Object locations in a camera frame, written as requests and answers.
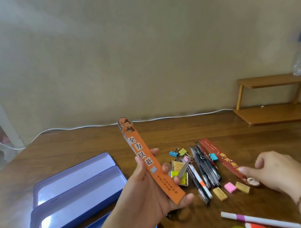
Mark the person's left hand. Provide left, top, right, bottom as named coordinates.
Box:
left=111, top=144, right=199, bottom=228

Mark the person's right hand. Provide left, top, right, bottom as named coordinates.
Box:
left=237, top=147, right=301, bottom=209

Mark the orange paper bookmark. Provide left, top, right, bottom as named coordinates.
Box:
left=117, top=110, right=187, bottom=211

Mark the tan small box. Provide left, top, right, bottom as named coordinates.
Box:
left=171, top=159, right=186, bottom=174

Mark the tan eraser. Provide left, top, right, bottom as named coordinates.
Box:
left=212, top=186, right=228, bottom=202
left=234, top=180, right=251, bottom=196

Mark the black pen with clear barrel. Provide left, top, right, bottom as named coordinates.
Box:
left=185, top=161, right=211, bottom=208

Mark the yellow staples box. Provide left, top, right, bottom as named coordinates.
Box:
left=178, top=171, right=191, bottom=188

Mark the pink eraser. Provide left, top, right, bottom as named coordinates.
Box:
left=223, top=181, right=238, bottom=194

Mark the white pen with orange band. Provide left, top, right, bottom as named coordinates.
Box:
left=183, top=153, right=214, bottom=203

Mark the red paper bookmark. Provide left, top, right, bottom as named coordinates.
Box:
left=199, top=132, right=261, bottom=194

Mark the black gel pen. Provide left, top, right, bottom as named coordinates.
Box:
left=195, top=140, right=220, bottom=189
left=200, top=143, right=222, bottom=184
left=189, top=143, right=212, bottom=191

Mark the white marker with pink band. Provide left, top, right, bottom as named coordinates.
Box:
left=220, top=201, right=301, bottom=228

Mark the wooden desk shelf riser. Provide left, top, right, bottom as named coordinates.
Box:
left=229, top=70, right=301, bottom=130

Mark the purple tin pencil case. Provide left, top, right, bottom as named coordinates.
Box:
left=18, top=150, right=134, bottom=228

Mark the white cable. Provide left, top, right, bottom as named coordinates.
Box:
left=0, top=65, right=236, bottom=154

